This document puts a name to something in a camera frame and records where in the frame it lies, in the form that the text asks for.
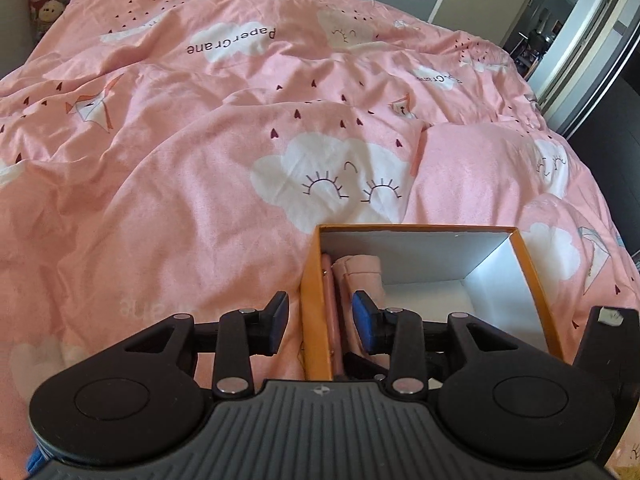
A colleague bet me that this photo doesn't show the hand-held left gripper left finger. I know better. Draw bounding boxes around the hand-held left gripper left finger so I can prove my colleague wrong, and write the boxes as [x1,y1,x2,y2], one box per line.
[112,290,291,403]

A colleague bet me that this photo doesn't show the white and pink plush toy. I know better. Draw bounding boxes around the white and pink plush toy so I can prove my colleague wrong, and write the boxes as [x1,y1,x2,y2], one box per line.
[29,0,68,23]

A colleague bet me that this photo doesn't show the blue cloth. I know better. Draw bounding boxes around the blue cloth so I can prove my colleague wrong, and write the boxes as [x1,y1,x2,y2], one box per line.
[26,437,52,478]

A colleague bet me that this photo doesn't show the pink fabric pouch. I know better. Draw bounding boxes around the pink fabric pouch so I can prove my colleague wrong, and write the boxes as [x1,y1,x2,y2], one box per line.
[334,255,386,356]

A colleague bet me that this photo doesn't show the pink cloud printed blanket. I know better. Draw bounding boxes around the pink cloud printed blanket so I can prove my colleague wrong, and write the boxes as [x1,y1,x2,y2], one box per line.
[0,0,640,411]

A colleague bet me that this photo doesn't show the white door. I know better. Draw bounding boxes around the white door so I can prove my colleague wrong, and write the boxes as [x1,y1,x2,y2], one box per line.
[430,0,497,47]

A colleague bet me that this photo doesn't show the pink pen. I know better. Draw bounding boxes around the pink pen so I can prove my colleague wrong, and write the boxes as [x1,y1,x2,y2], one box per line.
[320,254,346,378]

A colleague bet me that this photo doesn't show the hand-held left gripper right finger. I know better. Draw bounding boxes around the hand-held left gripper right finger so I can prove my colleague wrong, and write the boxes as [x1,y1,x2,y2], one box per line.
[345,290,523,397]

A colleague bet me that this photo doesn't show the orange cardboard box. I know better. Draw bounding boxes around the orange cardboard box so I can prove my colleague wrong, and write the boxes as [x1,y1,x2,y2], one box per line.
[300,224,573,381]

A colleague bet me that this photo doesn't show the dark wardrobe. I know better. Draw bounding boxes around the dark wardrobe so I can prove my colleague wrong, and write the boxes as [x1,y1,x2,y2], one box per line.
[562,25,640,246]

